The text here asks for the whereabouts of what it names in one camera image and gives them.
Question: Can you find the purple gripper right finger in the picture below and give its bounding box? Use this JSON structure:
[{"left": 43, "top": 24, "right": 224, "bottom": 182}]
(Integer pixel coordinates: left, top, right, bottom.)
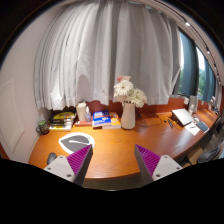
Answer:
[{"left": 134, "top": 143, "right": 184, "bottom": 185}]

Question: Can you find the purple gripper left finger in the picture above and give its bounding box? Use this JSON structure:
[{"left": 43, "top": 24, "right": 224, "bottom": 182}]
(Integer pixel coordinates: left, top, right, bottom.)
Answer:
[{"left": 43, "top": 143, "right": 94, "bottom": 187}]

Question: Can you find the grey computer mouse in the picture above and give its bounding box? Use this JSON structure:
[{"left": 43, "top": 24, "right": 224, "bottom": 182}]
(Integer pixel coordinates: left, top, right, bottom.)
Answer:
[{"left": 47, "top": 152, "right": 57, "bottom": 164}]

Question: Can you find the stack of books left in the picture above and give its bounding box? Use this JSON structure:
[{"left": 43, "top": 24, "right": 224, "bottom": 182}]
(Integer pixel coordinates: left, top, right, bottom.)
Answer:
[{"left": 48, "top": 112, "right": 76, "bottom": 131}]

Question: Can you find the black remote control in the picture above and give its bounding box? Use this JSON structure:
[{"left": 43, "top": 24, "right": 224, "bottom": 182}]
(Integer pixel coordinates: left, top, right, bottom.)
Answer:
[{"left": 168, "top": 119, "right": 173, "bottom": 128}]

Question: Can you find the blue white book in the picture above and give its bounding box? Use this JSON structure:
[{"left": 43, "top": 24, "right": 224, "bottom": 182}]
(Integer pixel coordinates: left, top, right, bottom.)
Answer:
[{"left": 92, "top": 110, "right": 111, "bottom": 127}]

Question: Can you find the white ceramic vase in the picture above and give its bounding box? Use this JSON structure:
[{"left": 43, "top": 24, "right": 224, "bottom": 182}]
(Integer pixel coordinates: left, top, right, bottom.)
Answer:
[{"left": 121, "top": 103, "right": 135, "bottom": 129}]

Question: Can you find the clear plastic bottle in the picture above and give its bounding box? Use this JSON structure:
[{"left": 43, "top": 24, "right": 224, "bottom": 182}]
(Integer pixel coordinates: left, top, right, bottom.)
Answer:
[{"left": 86, "top": 106, "right": 91, "bottom": 122}]

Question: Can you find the orange book under blue book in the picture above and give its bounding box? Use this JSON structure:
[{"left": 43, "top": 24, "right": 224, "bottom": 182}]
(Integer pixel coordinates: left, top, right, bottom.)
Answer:
[{"left": 103, "top": 112, "right": 121, "bottom": 129}]

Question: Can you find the white tissue container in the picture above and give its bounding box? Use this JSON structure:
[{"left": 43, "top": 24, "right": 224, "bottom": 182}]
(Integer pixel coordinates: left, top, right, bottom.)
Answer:
[{"left": 76, "top": 102, "right": 86, "bottom": 121}]

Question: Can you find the silver laptop on stand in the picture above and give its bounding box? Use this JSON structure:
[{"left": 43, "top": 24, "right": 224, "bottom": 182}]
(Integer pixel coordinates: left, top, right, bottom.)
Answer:
[{"left": 172, "top": 108, "right": 193, "bottom": 126}]

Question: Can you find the dark tablet on desk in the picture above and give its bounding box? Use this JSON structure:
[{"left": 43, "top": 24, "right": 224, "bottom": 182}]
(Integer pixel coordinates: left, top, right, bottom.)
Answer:
[{"left": 196, "top": 122, "right": 209, "bottom": 133}]

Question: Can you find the black office chair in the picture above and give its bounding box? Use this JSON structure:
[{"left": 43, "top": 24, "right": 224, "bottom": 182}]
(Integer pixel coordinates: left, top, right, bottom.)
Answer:
[{"left": 197, "top": 144, "right": 223, "bottom": 164}]

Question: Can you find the white pink flower bouquet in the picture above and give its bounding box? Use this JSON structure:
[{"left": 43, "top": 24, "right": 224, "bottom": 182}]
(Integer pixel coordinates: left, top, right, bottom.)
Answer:
[{"left": 114, "top": 76, "right": 147, "bottom": 108}]

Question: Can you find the dark blue-grey curtain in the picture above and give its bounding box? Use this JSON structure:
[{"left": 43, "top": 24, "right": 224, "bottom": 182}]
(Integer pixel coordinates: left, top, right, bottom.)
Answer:
[{"left": 173, "top": 32, "right": 199, "bottom": 96}]

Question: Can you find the white curtain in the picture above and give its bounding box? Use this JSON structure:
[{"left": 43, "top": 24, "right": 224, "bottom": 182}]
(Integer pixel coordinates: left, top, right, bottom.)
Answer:
[{"left": 34, "top": 0, "right": 181, "bottom": 110}]

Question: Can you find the black cable on desk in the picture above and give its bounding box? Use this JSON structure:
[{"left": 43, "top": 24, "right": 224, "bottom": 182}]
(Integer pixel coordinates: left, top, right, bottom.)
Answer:
[{"left": 135, "top": 112, "right": 164, "bottom": 128}]

